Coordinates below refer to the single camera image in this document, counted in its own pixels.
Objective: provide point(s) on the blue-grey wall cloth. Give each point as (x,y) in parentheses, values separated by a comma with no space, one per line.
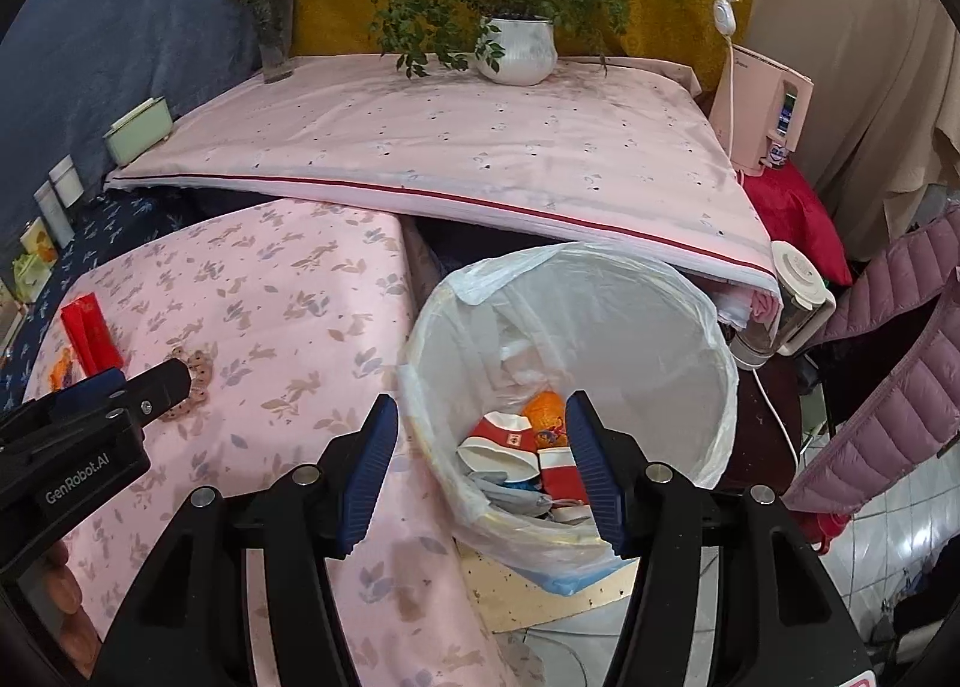
(112,19)

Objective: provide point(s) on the white lidded glass kettle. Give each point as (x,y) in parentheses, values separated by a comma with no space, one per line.
(795,297)

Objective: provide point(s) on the short white canister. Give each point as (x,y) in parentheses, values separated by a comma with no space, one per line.
(67,184)

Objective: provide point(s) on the blue plastic bag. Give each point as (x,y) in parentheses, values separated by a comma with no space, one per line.
(570,583)

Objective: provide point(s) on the wooden board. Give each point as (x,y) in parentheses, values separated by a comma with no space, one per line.
(517,597)

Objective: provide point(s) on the red cloth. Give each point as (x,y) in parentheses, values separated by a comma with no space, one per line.
(795,222)

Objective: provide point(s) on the pink down jacket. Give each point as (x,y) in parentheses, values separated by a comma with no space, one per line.
(885,357)

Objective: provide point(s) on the small printed tin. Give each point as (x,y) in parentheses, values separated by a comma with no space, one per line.
(37,241)

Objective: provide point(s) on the pink appliance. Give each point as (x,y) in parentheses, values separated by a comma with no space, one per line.
(750,109)

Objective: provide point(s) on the person's left hand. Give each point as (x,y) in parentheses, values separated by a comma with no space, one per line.
(67,597)

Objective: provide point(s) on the navy floral cloth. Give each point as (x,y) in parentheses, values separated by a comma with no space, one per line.
(112,237)

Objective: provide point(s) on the white lined trash bin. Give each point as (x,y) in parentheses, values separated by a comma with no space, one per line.
(637,357)

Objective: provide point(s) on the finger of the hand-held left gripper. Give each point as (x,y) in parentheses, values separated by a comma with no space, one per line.
(161,387)
(82,391)

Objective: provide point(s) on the pink scrunchie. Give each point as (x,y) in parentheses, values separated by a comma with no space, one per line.
(196,383)

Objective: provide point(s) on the beige curtain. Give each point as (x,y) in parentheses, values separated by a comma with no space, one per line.
(862,42)

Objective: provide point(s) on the pale green box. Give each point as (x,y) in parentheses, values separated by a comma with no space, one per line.
(139,132)

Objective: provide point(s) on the pink rabbit print tablecloth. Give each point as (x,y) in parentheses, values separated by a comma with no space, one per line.
(262,297)

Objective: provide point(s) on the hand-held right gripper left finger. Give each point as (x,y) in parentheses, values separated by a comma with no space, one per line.
(367,484)

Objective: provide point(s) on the red and white paper cup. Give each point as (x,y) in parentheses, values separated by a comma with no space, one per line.
(499,447)
(562,473)

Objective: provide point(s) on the pale pink padded mat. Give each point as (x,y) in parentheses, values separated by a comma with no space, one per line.
(450,147)

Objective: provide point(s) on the glass vase with red flowers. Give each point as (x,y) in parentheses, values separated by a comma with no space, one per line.
(274,34)

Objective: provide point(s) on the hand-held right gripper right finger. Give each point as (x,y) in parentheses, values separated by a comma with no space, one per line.
(596,484)

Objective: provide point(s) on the red paper envelope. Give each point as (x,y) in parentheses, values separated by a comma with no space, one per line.
(91,334)

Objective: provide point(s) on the white cylindrical cups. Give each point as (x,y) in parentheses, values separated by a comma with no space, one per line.
(54,214)

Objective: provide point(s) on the green tissue pack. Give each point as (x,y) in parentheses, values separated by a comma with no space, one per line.
(30,278)

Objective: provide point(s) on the orange plastic bag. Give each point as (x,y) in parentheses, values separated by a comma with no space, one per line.
(546,417)

